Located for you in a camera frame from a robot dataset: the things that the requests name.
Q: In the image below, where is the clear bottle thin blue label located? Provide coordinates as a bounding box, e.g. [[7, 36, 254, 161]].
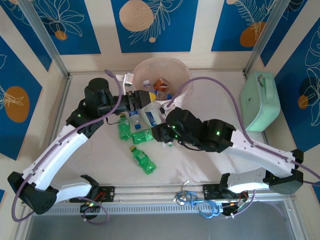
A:
[[141, 79, 154, 93]]

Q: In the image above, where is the clear cola bottle blue cap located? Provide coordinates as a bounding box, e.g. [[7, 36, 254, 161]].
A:
[[156, 89, 174, 101]]

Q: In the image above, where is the orange brown tea bottle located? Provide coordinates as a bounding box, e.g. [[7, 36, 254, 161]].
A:
[[153, 77, 169, 91]]

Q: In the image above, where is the green soda bottle yellow cap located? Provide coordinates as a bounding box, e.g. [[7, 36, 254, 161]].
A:
[[129, 145, 157, 175], [117, 113, 132, 141], [131, 127, 155, 145]]

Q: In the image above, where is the white ribbed plastic bin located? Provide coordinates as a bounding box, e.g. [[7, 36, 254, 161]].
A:
[[133, 56, 195, 127]]

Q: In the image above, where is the clear plastic bin liner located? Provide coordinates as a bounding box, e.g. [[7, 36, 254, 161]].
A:
[[173, 72, 195, 115]]

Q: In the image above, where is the small clear bottle blue cap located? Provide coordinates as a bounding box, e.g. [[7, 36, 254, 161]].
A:
[[129, 109, 142, 130]]

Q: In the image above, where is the mint green zip case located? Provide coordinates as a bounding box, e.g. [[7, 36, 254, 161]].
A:
[[239, 71, 281, 133]]

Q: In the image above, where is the thin black right gripper cable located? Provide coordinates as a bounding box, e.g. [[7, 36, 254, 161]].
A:
[[177, 140, 201, 151]]

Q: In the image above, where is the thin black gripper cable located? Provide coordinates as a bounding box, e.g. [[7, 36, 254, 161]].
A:
[[104, 116, 121, 126], [177, 140, 201, 151]]

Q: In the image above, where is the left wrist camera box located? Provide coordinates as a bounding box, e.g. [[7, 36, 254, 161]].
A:
[[117, 71, 135, 88]]

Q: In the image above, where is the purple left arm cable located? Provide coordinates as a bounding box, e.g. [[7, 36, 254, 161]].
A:
[[12, 69, 126, 225]]

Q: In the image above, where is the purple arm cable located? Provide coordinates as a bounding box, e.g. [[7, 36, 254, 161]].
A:
[[167, 76, 320, 218], [12, 69, 126, 225]]

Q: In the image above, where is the thin black left gripper cable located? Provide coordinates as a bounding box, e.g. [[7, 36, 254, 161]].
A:
[[104, 116, 121, 126]]

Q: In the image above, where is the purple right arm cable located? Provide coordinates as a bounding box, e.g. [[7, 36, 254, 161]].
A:
[[167, 76, 320, 218]]

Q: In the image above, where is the aluminium front rail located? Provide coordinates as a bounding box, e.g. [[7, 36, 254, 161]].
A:
[[21, 180, 297, 207]]

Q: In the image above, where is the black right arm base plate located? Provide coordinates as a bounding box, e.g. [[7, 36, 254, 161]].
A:
[[201, 183, 250, 201]]

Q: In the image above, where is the slotted grey cable duct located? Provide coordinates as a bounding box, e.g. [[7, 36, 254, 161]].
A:
[[31, 201, 226, 217]]

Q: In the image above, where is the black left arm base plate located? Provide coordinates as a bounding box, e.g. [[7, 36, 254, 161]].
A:
[[96, 186, 116, 203]]

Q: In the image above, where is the blue cable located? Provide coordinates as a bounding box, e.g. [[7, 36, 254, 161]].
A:
[[174, 191, 221, 220]]

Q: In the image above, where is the aluminium frame post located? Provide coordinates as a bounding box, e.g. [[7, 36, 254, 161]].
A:
[[243, 0, 292, 75], [18, 0, 70, 78]]

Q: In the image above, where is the black wired connector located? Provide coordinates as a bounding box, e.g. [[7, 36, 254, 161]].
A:
[[221, 201, 241, 216], [79, 199, 102, 215]]

